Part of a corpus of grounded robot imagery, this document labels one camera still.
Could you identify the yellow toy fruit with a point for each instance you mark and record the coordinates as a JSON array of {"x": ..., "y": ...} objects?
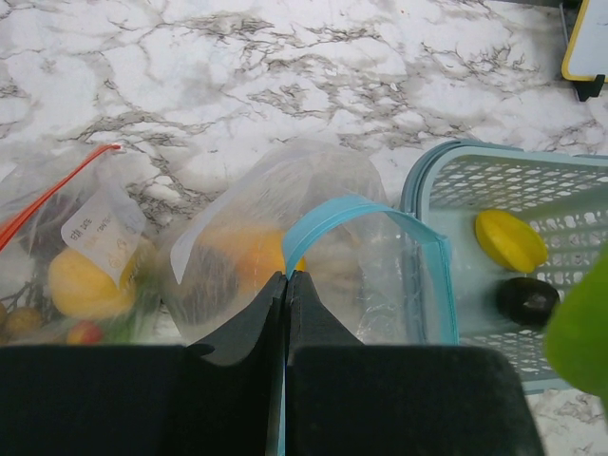
[{"x": 509, "y": 241}]

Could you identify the green leafy toy vegetable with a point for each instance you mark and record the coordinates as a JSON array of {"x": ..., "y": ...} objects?
[{"x": 575, "y": 342}]

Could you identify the large orange mango toy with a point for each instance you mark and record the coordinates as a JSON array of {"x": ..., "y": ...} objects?
[{"x": 256, "y": 251}]

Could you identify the teal plastic basket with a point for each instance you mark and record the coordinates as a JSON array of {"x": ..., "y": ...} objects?
[{"x": 563, "y": 198}]

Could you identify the orange zip clear bag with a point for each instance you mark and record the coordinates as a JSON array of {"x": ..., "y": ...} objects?
[{"x": 80, "y": 202}]

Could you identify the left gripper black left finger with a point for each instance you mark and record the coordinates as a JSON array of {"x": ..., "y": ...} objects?
[{"x": 218, "y": 396}]

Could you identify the black round toy fruit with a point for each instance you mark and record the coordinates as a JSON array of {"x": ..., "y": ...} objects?
[{"x": 527, "y": 301}]

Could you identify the small whiteboard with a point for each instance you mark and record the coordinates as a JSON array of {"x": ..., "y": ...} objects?
[{"x": 584, "y": 64}]

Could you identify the dark purple toy fruit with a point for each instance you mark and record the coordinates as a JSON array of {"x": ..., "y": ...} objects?
[{"x": 209, "y": 284}]

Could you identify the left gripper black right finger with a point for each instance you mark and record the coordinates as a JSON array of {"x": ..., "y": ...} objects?
[{"x": 347, "y": 398}]

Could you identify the brown longan bunch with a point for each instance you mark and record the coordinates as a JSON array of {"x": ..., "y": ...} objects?
[{"x": 24, "y": 310}]

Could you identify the blue zip clear bag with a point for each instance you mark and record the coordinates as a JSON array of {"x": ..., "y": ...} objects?
[{"x": 380, "y": 271}]

